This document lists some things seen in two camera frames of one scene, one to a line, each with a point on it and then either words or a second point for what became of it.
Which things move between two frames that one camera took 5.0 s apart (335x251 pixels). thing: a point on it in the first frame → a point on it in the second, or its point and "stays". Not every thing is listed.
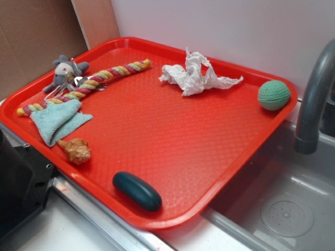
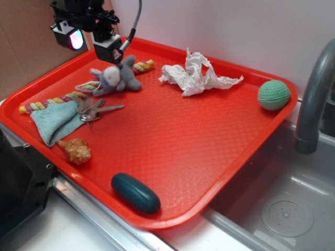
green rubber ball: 274,95 stays
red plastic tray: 157,130 stays
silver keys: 74,76 → 90,112
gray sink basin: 282,199 stays
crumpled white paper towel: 195,76 stays
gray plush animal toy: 65,72 → 120,77
